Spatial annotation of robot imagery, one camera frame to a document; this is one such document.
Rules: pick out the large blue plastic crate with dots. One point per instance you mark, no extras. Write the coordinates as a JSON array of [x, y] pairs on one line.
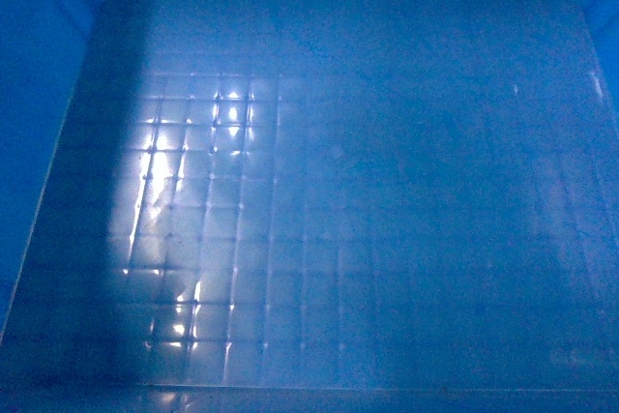
[[309, 205]]

